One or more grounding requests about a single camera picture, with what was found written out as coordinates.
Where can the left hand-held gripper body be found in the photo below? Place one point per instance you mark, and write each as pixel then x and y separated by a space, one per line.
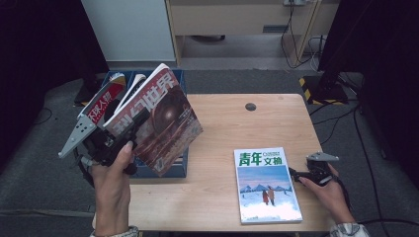
pixel 102 148

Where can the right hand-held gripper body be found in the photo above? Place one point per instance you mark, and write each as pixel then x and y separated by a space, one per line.
pixel 319 171

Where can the red planet cover magazine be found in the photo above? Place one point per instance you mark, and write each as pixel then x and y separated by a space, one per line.
pixel 164 115

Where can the green title snowy magazine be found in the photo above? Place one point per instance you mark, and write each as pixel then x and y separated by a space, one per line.
pixel 267 197

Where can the red banner portrait magazine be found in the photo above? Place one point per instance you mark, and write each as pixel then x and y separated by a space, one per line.
pixel 110 94

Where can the blue file rack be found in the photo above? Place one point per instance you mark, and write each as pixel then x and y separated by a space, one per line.
pixel 178 169

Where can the person's right hand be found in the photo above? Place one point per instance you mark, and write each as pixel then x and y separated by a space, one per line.
pixel 332 200

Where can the person's left hand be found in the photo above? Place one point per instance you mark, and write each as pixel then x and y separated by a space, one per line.
pixel 112 184

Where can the yellow cornered magazine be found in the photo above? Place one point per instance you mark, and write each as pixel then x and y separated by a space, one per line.
pixel 118 79

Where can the round table grommet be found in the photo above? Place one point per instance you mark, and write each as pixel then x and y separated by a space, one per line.
pixel 250 107

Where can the black stand striped base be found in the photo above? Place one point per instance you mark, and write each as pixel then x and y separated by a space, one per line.
pixel 324 90

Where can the white cabinet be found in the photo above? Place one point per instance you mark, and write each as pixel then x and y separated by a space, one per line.
pixel 131 29

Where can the dark round object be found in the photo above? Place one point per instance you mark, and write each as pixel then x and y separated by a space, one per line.
pixel 207 38

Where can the black curtain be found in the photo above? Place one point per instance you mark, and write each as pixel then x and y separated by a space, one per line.
pixel 33 33
pixel 395 33

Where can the wooden office desk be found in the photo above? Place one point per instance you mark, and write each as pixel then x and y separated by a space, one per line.
pixel 230 19

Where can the white power strip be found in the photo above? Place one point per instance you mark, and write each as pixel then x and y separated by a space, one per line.
pixel 294 2

